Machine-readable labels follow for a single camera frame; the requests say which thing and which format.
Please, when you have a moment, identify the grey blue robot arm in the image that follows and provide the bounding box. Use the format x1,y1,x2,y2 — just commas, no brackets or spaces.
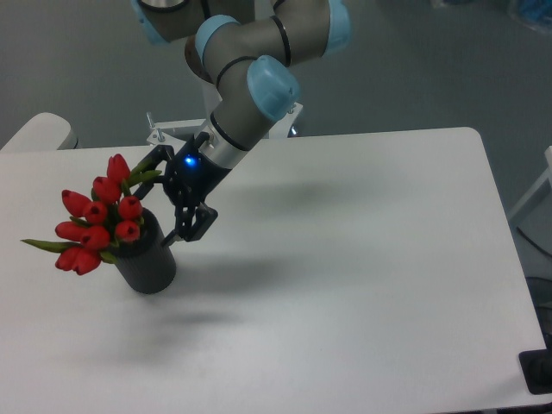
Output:
132,1,351,244

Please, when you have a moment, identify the red tulip bouquet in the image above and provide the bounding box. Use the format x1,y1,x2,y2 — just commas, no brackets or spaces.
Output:
22,154,145,275

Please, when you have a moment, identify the black table clamp device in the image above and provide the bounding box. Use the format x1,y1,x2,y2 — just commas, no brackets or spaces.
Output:
518,349,551,395

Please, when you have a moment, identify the white frame at right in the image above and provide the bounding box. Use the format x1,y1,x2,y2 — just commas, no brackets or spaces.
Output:
506,147,551,227

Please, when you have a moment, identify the black cable on floor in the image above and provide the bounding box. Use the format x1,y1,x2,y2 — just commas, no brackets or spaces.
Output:
516,227,552,255

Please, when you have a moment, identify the blue plastic bag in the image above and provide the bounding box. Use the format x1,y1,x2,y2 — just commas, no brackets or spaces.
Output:
508,0,551,33

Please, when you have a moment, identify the dark grey ribbed vase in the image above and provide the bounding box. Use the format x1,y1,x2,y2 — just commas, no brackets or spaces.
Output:
110,210,176,294

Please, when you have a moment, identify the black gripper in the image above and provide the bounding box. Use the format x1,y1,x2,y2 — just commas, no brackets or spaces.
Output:
128,132,230,248

